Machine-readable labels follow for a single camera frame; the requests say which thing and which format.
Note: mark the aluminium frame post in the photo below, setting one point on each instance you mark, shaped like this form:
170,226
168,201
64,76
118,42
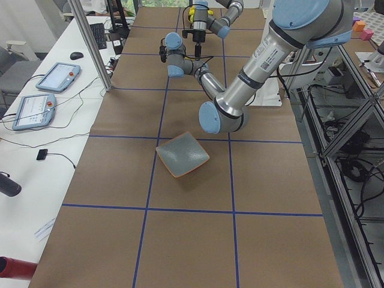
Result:
90,42

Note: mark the small black box sensor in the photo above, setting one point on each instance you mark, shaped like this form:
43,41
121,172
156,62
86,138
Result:
42,154

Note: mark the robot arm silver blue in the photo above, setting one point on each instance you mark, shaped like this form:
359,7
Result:
201,21
294,24

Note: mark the orange foam cube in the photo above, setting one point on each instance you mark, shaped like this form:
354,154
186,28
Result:
358,26

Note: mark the teach pendant tablet far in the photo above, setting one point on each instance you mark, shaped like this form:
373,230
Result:
59,77

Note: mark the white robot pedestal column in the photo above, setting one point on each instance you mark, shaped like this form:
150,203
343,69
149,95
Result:
268,94

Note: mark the black cylinder bottle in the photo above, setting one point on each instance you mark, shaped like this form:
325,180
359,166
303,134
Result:
8,187

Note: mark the grey square plate orange rim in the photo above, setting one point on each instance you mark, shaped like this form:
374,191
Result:
182,154

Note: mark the pink foam cube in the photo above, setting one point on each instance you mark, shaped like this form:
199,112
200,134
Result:
366,34

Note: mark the black computer mouse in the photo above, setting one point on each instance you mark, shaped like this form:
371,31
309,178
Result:
76,55

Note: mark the black keyboard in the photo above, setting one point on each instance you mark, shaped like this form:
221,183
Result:
97,30

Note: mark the teach pendant tablet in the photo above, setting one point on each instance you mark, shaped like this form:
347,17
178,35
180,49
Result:
59,77
35,111

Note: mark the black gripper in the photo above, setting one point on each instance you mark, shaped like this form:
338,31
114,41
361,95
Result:
198,36

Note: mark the red cylinder object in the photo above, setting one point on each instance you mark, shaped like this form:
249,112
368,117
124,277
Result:
17,269

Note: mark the teach pendant tablet near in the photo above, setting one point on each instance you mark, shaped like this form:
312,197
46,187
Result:
35,111

